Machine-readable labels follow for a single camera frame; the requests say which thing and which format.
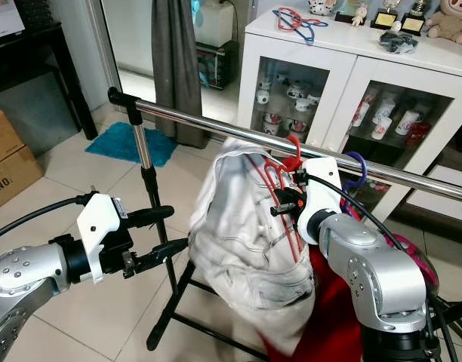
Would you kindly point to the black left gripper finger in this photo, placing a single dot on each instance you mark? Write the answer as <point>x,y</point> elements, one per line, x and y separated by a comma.
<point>159,255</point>
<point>152,216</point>

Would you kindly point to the white denim jacket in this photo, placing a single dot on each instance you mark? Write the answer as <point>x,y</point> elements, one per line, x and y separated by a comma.
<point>238,226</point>

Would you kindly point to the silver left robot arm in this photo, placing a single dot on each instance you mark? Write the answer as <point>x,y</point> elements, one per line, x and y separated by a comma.
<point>27,279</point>

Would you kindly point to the purple hanger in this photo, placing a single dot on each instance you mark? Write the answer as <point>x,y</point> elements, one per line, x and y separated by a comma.
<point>363,170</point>

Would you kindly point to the blue shaggy mat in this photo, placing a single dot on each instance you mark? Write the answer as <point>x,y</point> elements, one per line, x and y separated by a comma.
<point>129,143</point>

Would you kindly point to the white mug red print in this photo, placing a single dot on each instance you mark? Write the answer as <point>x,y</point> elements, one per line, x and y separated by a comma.
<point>382,124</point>
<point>408,121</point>

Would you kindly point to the red garment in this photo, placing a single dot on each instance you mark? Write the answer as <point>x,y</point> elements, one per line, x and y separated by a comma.
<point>333,317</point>

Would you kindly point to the printed cardboard box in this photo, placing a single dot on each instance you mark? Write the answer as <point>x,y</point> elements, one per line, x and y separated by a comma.
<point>16,185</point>

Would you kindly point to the black clothes rack stand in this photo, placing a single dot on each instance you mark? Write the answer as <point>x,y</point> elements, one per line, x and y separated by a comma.
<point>121,98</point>

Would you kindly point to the magenta garment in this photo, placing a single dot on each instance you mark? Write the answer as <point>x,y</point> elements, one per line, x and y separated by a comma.
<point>420,260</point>

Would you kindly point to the grey curtain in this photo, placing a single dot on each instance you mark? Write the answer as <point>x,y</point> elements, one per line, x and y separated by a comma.
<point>177,68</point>

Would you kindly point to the black box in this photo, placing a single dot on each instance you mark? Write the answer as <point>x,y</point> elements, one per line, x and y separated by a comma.
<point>216,66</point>

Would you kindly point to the white glass door cabinet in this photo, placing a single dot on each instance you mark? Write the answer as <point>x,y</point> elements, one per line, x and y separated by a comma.
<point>352,49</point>

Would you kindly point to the plain cardboard box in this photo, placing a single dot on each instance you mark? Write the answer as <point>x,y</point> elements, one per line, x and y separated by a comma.
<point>4,143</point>

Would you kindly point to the small white figurine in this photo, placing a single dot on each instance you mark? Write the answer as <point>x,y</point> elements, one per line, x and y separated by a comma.
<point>360,15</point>

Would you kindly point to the cow pattern mug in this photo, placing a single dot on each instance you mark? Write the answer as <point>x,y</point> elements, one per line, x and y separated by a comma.
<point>321,6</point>

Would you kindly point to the white plastic bin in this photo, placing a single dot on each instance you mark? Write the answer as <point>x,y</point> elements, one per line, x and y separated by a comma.
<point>212,25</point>

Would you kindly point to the gold trophy black base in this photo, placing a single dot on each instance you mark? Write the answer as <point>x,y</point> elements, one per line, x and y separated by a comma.
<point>385,20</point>
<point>414,25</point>

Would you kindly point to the black table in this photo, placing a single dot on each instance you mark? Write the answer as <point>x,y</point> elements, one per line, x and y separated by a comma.
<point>27,53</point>

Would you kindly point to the beige plush toy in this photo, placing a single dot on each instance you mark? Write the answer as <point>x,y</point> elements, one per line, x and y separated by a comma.
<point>450,23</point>

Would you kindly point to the white appliance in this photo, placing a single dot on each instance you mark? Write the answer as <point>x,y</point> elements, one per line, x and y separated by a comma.
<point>4,19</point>

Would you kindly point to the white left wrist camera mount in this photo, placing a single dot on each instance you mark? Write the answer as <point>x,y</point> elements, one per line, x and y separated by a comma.
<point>95,226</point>

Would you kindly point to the chrome clothes rack rail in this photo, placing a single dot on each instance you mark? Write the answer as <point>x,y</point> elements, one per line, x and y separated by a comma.
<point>208,126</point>

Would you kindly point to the aluminium sliding door frame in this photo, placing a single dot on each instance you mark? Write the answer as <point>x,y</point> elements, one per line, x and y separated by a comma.
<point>106,45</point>

